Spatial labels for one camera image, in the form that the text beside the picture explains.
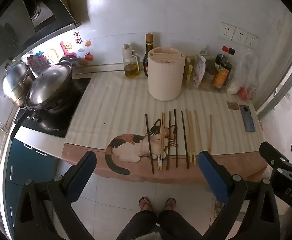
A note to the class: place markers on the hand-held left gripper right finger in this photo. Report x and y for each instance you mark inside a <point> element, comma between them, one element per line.
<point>213,177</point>

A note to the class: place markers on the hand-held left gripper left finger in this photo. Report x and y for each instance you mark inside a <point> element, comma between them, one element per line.
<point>82,177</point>

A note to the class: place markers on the dark wooden chopstick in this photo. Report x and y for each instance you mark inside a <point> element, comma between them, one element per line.
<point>184,140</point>
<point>149,142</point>
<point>169,140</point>
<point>176,140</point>

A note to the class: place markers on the patterned-end light chopstick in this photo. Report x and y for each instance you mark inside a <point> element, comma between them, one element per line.
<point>160,140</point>

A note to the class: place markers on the cream utensil holder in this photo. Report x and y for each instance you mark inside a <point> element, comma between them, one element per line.
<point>166,80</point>

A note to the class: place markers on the blue smartphone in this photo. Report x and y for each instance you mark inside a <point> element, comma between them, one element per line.
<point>247,118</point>

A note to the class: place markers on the brown sandal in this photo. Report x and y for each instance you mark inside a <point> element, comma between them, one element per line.
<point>170,203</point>
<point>145,203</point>

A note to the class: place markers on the blue kitchen cabinet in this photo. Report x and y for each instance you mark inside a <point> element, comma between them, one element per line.
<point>30,165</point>

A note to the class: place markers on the person's right leg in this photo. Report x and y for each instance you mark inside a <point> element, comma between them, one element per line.
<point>176,222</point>

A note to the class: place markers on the person's leg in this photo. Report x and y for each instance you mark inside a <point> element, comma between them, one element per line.
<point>141,221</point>
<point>176,222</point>

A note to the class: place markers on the window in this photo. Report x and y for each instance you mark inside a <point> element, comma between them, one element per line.
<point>286,92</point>

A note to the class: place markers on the black glass stove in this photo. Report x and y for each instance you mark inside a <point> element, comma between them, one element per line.
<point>53,122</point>

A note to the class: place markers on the small brown card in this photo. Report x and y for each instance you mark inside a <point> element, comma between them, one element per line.
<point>232,105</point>

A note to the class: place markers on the red item in bag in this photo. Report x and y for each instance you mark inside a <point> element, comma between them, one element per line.
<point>245,93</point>

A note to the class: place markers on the person's left leg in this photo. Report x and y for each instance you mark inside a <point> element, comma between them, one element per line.
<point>141,221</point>

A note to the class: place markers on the black wok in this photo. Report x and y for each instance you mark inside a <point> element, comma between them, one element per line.
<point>18,127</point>

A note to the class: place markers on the cat-printed striped mat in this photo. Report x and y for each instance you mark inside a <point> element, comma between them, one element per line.
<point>116,100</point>

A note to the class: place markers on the white fluffy cloth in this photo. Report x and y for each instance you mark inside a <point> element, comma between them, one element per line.
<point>151,236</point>

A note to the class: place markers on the white plastic bag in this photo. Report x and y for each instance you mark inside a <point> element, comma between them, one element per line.
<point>246,70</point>

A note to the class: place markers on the orange-labelled black-capped bottle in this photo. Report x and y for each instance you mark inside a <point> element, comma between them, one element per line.
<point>221,75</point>

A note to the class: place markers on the steel wok lid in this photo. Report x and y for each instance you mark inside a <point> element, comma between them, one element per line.
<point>49,85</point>

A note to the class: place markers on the yellow seasoning packet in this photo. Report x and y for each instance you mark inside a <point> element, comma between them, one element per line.
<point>189,71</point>

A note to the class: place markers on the white printed paper packet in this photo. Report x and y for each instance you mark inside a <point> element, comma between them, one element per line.
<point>199,67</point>

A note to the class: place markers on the red-capped dark bottle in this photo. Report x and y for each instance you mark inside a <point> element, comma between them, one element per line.
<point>220,57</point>

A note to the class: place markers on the steel steamer pot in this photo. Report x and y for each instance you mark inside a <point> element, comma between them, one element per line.
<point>15,80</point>

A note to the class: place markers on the glass oil dispenser bottle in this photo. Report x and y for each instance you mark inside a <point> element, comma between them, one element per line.
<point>131,67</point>

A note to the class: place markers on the colourful trivet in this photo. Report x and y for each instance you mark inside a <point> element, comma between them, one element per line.
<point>37,61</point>

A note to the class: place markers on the pink plastic holder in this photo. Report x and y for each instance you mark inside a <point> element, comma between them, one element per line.
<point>68,53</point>

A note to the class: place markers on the dark gold-capped sauce bottle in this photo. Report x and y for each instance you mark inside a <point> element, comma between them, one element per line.
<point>147,60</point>

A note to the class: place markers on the black range hood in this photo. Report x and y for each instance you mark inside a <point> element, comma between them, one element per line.
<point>10,12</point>

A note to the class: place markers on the white wall socket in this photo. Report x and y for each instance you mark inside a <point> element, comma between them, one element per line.
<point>252,40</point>
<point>227,31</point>
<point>240,36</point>

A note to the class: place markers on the red apple wall sticker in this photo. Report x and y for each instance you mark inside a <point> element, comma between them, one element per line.
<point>89,56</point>

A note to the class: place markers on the sun wall sticker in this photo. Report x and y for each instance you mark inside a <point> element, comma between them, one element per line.
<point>67,46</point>

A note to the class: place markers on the orange fruit wall sticker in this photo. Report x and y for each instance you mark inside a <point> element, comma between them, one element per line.
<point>88,43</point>

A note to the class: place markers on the red square wall sticker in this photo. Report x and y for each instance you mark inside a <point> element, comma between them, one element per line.
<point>76,36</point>

